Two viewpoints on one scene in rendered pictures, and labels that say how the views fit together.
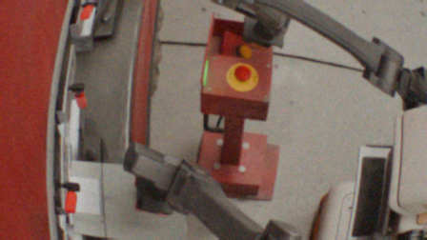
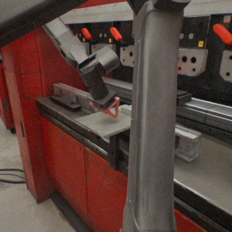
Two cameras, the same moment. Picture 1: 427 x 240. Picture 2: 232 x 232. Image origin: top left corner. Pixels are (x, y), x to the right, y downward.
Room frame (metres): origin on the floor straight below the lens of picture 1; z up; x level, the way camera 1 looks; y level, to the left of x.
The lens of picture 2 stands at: (1.01, -0.29, 1.30)
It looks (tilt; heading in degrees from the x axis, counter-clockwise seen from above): 22 degrees down; 141
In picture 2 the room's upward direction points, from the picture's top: straight up
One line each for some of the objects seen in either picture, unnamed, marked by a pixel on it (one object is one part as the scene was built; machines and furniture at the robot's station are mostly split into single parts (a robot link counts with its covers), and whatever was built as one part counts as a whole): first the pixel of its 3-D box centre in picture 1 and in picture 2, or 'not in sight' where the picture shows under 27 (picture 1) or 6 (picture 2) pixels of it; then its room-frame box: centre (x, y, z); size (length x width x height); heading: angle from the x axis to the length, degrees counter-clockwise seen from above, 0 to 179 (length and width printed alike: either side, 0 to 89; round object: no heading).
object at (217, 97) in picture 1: (239, 64); not in sight; (0.88, -0.06, 0.75); 0.20 x 0.16 x 0.18; 174
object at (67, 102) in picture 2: not in sight; (64, 102); (-0.16, 0.25, 0.89); 0.30 x 0.05 x 0.03; 2
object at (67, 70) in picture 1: (51, 76); (188, 45); (0.61, 0.33, 1.26); 0.15 x 0.09 x 0.17; 2
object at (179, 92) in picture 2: not in sight; (165, 99); (0.42, 0.49, 1.01); 0.26 x 0.12 x 0.05; 92
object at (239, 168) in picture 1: (231, 155); not in sight; (0.88, -0.06, 0.13); 0.10 x 0.10 x 0.01; 84
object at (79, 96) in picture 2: not in sight; (76, 98); (-0.11, 0.31, 0.92); 0.50 x 0.06 x 0.10; 2
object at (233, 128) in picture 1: (234, 122); not in sight; (0.88, -0.06, 0.39); 0.05 x 0.05 x 0.54; 84
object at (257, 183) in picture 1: (239, 164); not in sight; (0.88, -0.09, 0.06); 0.25 x 0.20 x 0.12; 84
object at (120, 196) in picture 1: (124, 205); (116, 118); (0.44, 0.18, 1.00); 0.26 x 0.18 x 0.01; 92
